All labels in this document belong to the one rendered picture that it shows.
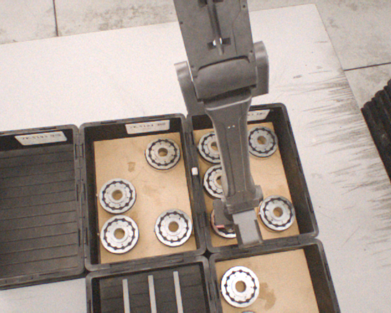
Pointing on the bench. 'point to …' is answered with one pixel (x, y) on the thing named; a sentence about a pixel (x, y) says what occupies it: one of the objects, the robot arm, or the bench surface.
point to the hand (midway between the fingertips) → (229, 217)
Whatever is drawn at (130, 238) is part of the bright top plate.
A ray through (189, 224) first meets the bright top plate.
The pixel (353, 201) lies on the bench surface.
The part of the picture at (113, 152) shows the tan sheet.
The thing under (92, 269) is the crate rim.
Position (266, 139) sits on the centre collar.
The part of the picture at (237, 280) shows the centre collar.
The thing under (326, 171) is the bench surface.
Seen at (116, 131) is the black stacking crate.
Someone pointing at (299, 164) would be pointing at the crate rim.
